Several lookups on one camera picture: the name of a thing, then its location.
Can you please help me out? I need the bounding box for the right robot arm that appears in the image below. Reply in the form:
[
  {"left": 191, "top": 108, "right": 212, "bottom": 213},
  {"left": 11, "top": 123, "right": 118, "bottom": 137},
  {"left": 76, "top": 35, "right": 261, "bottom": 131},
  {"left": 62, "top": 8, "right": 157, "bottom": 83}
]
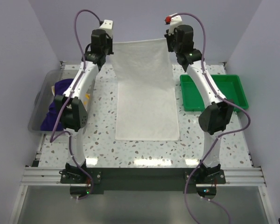
[{"left": 165, "top": 25, "right": 234, "bottom": 183}]

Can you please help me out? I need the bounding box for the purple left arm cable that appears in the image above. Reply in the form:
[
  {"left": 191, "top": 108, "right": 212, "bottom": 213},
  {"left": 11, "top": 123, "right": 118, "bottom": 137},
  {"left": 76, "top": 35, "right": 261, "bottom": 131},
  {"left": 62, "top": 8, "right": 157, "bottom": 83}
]
[{"left": 49, "top": 9, "right": 103, "bottom": 201}]

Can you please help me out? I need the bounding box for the green plastic tray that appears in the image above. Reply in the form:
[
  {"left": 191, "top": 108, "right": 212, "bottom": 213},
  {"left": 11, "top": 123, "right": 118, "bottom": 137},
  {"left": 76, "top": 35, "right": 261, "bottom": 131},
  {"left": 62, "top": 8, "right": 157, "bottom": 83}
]
[{"left": 180, "top": 75, "right": 249, "bottom": 112}]

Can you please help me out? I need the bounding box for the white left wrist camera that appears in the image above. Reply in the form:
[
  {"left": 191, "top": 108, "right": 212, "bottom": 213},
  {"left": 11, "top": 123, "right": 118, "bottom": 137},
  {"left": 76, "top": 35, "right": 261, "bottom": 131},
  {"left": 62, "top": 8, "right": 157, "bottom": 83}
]
[{"left": 99, "top": 20, "right": 113, "bottom": 39}]

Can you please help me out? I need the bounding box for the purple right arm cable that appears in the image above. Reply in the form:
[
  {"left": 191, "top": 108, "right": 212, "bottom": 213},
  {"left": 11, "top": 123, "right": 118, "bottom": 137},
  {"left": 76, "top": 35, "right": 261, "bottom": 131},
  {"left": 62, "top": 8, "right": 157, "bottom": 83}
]
[{"left": 175, "top": 13, "right": 252, "bottom": 224}]

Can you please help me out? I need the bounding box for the purple towel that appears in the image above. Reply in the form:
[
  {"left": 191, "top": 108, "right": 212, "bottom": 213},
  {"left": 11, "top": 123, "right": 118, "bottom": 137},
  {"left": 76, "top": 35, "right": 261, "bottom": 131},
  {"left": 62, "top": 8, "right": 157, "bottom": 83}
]
[{"left": 40, "top": 78, "right": 73, "bottom": 132}]

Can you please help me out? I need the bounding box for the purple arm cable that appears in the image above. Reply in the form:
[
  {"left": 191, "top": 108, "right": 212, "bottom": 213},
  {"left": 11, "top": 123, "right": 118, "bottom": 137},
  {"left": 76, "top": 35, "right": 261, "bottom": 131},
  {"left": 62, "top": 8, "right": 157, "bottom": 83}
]
[
  {"left": 175, "top": 13, "right": 252, "bottom": 224},
  {"left": 49, "top": 9, "right": 103, "bottom": 201}
]

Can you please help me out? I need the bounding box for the aluminium frame rail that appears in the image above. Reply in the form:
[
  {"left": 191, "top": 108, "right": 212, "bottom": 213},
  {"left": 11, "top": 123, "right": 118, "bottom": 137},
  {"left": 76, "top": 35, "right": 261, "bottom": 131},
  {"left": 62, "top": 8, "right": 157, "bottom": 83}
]
[{"left": 20, "top": 167, "right": 266, "bottom": 186}]

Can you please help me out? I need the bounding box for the colourful patterned towel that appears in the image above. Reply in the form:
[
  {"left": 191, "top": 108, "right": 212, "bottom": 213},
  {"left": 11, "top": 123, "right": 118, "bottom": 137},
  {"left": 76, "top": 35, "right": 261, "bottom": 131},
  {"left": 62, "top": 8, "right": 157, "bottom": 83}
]
[{"left": 51, "top": 86, "right": 91, "bottom": 106}]

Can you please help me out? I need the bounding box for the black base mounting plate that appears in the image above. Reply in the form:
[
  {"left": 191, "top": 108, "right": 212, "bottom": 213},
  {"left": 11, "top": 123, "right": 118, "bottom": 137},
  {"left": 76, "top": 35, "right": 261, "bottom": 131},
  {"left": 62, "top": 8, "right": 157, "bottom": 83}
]
[{"left": 59, "top": 165, "right": 226, "bottom": 196}]

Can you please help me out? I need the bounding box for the clear grey plastic bin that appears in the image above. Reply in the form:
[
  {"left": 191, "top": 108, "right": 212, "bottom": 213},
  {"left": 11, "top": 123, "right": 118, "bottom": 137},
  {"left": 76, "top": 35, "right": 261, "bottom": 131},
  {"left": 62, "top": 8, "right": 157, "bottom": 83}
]
[{"left": 28, "top": 69, "right": 94, "bottom": 135}]

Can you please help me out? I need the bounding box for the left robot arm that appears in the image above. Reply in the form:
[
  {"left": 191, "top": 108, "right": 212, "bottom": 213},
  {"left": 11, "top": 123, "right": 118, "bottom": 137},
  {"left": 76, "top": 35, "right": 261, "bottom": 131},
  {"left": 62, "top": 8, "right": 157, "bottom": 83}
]
[{"left": 54, "top": 28, "right": 113, "bottom": 183}]

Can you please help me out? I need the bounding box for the white towel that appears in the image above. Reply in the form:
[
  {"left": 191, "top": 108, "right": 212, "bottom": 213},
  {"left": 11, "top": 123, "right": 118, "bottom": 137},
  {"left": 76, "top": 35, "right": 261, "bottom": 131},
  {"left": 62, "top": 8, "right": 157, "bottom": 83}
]
[{"left": 111, "top": 39, "right": 180, "bottom": 141}]

